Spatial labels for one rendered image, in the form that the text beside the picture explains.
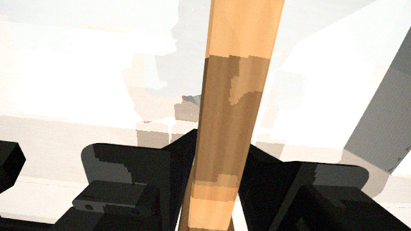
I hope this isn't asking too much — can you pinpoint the light wooden board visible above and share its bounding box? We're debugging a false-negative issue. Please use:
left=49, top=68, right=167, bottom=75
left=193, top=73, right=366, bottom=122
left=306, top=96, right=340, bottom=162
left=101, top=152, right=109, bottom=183
left=188, top=0, right=284, bottom=231

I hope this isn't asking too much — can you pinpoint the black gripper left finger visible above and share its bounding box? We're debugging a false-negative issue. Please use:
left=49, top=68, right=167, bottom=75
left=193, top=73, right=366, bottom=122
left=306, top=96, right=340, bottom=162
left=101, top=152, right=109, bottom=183
left=80, top=128, right=198, bottom=231

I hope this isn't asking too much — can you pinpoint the wooden post with slot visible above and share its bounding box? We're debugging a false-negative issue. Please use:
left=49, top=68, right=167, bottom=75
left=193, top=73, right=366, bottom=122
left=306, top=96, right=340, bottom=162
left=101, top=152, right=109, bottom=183
left=177, top=166, right=235, bottom=231

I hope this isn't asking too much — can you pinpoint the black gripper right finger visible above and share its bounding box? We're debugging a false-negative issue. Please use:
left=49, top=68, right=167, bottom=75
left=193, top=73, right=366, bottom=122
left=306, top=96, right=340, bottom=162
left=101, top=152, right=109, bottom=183
left=238, top=144, right=369, bottom=231

